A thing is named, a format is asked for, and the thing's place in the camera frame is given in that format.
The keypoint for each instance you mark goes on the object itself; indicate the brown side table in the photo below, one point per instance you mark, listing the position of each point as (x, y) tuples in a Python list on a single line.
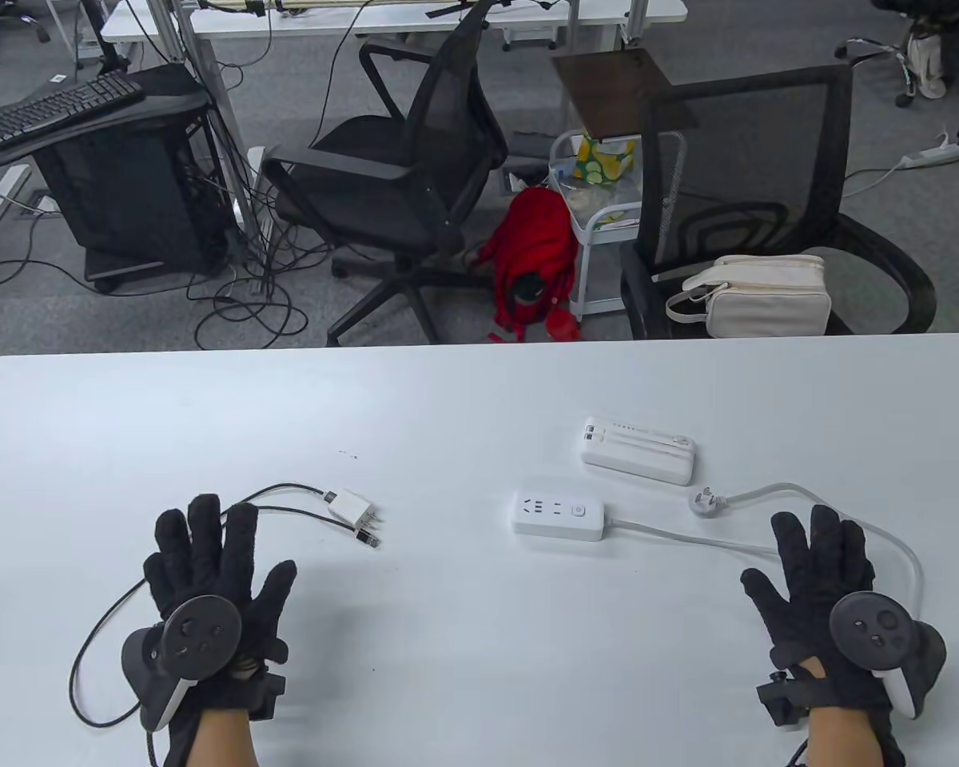
[(615, 88)]

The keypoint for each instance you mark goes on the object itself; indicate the green yellow tissue pack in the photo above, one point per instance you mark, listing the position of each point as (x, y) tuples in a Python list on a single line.
[(599, 164)]

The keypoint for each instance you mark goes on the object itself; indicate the red backpack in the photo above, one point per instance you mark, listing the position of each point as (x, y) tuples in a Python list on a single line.
[(535, 232)]

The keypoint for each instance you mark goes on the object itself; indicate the person's right forearm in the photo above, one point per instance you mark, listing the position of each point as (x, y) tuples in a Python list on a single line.
[(847, 743)]

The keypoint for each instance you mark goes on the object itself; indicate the white charger adapter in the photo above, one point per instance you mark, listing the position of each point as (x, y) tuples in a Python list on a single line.
[(350, 510)]

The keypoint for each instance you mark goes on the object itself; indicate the person's left forearm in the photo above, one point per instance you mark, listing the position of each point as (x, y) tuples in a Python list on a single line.
[(224, 743)]

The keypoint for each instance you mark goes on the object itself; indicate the cream handbag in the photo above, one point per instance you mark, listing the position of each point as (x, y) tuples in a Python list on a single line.
[(767, 300)]

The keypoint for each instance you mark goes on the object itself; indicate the black mesh armchair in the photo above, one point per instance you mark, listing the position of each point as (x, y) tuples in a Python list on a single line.
[(895, 276)]

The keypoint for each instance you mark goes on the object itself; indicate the white floor power strip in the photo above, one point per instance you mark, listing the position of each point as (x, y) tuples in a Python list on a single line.
[(935, 154)]

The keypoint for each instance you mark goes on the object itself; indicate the black and white controller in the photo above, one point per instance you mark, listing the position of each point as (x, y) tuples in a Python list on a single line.
[(871, 627), (200, 631)]

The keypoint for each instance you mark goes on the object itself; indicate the chrome base office chair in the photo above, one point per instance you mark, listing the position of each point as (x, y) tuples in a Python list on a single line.
[(871, 49)]

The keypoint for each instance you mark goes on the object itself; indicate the white hanging bag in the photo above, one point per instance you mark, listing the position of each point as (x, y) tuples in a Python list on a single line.
[(925, 64)]

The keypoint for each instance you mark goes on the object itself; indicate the person's right hand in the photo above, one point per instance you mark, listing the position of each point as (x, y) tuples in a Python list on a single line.
[(807, 591)]

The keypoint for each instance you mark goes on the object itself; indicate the person's left hand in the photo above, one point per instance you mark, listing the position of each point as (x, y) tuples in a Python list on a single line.
[(208, 551)]

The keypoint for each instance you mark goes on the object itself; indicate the white trolley cart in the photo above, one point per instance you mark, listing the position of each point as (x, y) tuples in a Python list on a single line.
[(599, 236)]

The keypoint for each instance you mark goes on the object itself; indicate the black swivel office chair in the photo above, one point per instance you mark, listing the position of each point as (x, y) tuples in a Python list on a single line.
[(383, 192)]

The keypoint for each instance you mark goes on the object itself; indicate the black keyboard stand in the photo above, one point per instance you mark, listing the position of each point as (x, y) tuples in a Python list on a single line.
[(168, 100)]

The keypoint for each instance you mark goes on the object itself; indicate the black computer tower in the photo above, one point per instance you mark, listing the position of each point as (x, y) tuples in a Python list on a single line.
[(120, 192)]

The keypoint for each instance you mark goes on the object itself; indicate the white battery pack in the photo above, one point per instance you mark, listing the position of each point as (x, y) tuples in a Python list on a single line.
[(639, 451)]

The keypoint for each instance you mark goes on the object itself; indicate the white background desk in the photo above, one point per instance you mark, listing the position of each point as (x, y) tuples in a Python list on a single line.
[(304, 20)]

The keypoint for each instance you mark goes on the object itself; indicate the white desk leg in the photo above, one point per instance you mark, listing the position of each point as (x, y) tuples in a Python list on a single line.
[(0, 200)]

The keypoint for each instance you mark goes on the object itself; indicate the black wrist sensor box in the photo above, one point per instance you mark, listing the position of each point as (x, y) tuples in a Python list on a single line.
[(265, 695), (787, 695)]

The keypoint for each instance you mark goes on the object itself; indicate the black keyboard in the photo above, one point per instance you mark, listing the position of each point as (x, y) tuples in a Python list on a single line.
[(56, 108)]

